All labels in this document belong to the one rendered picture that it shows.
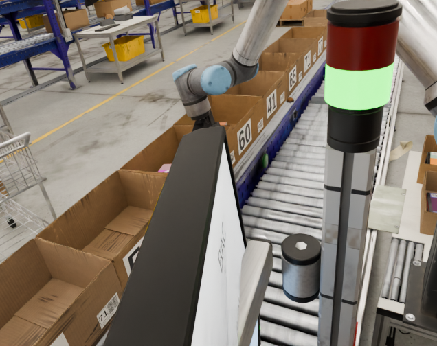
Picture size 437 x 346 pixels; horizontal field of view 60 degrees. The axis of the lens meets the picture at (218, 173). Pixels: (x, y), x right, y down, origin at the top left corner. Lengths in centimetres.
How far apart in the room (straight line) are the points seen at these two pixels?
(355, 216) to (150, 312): 22
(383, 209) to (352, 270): 122
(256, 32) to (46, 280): 98
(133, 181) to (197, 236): 116
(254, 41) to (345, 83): 92
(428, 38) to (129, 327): 68
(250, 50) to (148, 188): 59
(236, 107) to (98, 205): 93
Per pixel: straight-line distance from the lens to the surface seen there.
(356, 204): 36
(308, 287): 45
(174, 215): 27
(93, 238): 139
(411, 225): 157
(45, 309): 123
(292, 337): 117
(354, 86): 30
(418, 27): 78
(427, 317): 127
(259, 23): 118
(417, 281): 135
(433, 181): 174
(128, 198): 148
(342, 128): 32
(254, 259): 44
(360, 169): 34
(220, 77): 121
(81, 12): 699
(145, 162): 154
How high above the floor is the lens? 171
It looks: 31 degrees down
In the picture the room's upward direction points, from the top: 7 degrees counter-clockwise
